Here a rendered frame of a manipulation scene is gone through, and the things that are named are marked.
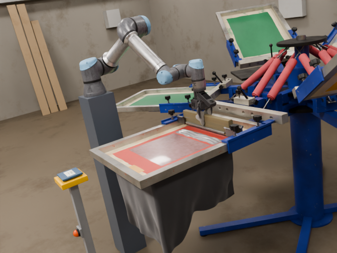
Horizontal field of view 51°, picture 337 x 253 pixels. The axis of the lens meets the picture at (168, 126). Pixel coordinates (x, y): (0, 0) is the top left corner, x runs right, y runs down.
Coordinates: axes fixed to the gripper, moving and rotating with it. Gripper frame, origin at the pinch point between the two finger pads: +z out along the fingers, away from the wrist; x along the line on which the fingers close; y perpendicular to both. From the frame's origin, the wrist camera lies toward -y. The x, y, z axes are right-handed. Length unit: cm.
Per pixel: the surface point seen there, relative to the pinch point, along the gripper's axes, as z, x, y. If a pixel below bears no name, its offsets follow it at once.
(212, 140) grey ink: 4.9, 7.8, -13.6
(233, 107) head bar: -2.9, -21.8, 1.1
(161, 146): 5.5, 28.3, 5.3
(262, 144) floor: 101, -171, 127
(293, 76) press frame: -9, -75, 0
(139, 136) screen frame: 3.1, 30.2, 25.4
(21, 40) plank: -60, -42, 657
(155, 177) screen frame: 4, 52, -29
